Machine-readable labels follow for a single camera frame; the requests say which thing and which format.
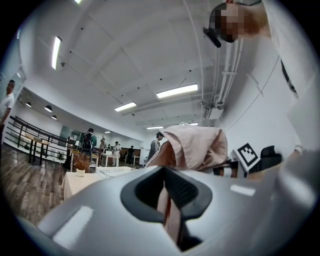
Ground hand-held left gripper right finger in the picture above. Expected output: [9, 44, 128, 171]
[164, 149, 319, 256]

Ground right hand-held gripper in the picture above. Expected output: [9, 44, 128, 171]
[213, 142, 260, 179]

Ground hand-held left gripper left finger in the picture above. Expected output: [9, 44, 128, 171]
[37, 164, 181, 256]

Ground pink clothes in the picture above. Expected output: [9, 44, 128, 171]
[144, 124, 229, 251]

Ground white plastic laundry basket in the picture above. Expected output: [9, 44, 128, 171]
[96, 166, 139, 179]

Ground beige checkered tablecloth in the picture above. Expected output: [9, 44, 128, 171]
[61, 171, 111, 201]

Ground dried plant in white pot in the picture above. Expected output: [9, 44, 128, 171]
[73, 152, 91, 178]

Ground wooden desk with white legs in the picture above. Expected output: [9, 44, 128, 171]
[66, 148, 100, 173]

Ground white ceiling pipes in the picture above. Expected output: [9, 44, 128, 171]
[214, 37, 245, 108]

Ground wooden desk with black legs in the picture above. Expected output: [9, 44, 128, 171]
[24, 133, 51, 166]

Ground black metal railing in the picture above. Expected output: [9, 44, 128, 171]
[4, 115, 76, 161]

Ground person's white shirt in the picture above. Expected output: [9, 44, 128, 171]
[261, 0, 320, 156]

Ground person's head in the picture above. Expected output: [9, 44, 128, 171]
[208, 0, 272, 43]

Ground black head camera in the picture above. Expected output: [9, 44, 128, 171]
[202, 26, 222, 49]

